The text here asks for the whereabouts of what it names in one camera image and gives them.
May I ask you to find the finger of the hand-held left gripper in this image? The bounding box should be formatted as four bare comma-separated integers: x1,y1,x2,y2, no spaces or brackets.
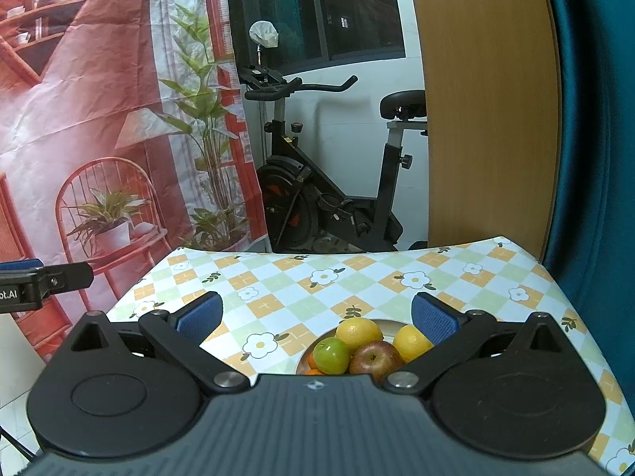
37,262,95,298
0,258,41,273

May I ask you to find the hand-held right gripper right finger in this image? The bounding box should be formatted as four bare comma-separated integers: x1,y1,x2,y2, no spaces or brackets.
384,292,571,392

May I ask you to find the yellow lemon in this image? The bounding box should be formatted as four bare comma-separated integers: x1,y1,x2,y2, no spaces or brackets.
336,318,384,355
393,324,435,364

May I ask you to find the black exercise bike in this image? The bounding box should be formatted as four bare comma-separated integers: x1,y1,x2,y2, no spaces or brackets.
238,74,428,253

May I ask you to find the round green fruit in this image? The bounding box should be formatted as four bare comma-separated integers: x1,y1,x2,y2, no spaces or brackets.
312,338,351,375

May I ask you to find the red printed backdrop cloth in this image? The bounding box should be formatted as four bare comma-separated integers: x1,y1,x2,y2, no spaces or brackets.
0,0,271,363

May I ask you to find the wooden door panel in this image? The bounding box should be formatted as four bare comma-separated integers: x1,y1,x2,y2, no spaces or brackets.
406,0,564,259

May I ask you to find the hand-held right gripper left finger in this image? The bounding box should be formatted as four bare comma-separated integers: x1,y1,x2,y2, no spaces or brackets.
64,292,251,392

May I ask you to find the red apple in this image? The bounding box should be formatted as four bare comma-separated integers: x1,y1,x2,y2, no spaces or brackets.
349,340,405,384

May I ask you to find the dark window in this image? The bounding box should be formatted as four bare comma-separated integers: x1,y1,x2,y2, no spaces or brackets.
225,0,408,77

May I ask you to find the teal curtain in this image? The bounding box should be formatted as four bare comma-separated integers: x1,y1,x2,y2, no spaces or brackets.
538,0,635,388

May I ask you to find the white cloth cover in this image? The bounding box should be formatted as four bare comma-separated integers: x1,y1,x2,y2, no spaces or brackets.
248,20,281,50

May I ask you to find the beige round plate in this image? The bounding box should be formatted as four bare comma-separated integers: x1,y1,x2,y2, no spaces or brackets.
296,318,418,375

